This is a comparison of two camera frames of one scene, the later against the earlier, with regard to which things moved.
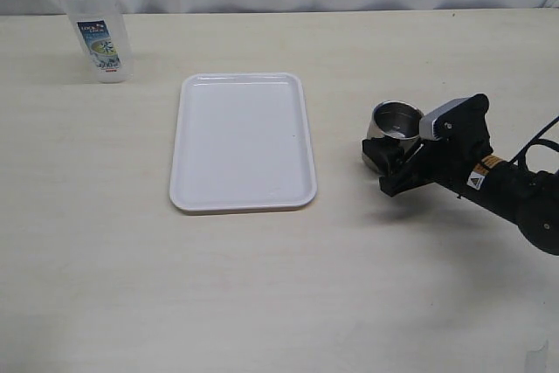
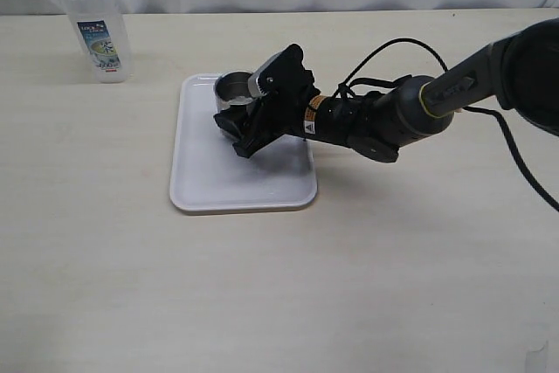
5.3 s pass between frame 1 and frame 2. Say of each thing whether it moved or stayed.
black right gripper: moved
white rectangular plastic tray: stayed
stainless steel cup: moved
